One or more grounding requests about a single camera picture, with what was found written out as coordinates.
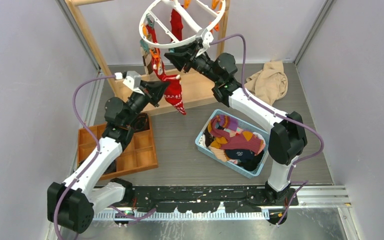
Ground red white patterned sock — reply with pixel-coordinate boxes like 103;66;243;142
149;58;167;82

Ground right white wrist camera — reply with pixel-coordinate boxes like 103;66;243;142
195;28;214;57

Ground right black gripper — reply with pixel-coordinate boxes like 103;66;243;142
163;40;221;85

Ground blue plastic basket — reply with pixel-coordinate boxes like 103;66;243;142
195;109;270;179

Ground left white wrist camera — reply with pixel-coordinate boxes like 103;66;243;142
122;70;145;95

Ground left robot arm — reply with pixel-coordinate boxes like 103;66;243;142
47;80;169;239

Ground white round clip hanger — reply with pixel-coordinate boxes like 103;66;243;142
138;0;230;50

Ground maroon ribbed sock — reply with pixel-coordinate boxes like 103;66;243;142
207;114;266;154

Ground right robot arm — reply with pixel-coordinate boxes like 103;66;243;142
164;43;308;205

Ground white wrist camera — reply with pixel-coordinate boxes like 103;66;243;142
195;28;214;57
122;70;145;95

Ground navy blue sock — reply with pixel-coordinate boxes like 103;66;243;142
224;149;255;164

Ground wooden compartment tray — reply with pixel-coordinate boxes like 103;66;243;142
76;113;159;181

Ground beige cloth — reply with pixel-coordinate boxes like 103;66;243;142
244;60;289;106

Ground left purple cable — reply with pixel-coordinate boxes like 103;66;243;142
53;74;118;240

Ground orange clothes peg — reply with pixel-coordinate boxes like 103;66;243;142
149;48;161;68

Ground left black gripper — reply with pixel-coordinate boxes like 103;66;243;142
123;80;169;126

